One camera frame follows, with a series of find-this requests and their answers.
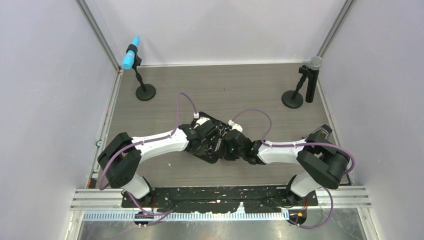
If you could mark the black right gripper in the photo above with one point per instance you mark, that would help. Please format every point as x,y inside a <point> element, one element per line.
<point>225,154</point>

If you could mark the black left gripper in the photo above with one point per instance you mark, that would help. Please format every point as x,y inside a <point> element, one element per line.
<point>199,151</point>

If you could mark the black zip tool case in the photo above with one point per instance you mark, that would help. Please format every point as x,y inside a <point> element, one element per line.
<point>215,155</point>

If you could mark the silver thinning scissors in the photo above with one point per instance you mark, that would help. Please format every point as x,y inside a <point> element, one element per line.
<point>214,145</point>

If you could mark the silver hair scissors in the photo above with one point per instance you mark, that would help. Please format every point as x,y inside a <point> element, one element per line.
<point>223,128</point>

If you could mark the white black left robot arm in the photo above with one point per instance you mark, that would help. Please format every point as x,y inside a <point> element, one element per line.
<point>120,160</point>

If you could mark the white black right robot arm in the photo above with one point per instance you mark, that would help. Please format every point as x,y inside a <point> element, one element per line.
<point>324,164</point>

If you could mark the black left microphone stand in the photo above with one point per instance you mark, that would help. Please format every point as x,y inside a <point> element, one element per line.
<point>144,92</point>

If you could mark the black microphone stand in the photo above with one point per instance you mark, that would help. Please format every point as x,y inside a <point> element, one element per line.
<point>144,92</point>
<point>292,98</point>

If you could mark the black right microphone stand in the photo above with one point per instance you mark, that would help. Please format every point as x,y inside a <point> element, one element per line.
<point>292,98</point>

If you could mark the clear black box device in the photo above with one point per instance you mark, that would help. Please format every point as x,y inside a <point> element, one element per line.
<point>325,131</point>

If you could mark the blue microphone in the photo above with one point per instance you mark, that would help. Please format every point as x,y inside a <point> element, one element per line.
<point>131,53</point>

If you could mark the black silver microphone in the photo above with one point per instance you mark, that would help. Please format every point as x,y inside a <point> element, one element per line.
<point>314,68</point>

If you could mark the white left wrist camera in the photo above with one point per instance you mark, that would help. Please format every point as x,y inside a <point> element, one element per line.
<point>199,120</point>

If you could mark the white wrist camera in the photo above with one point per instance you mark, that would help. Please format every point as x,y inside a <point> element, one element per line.
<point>199,120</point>
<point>235,126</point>

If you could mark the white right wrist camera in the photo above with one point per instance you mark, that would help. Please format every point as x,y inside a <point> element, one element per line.
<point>235,126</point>

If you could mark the black mounting base plate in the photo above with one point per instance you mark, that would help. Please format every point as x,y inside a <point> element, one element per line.
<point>218,199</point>

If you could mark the aluminium frame rail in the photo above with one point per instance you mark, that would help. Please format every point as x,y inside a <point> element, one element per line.
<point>97,206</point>

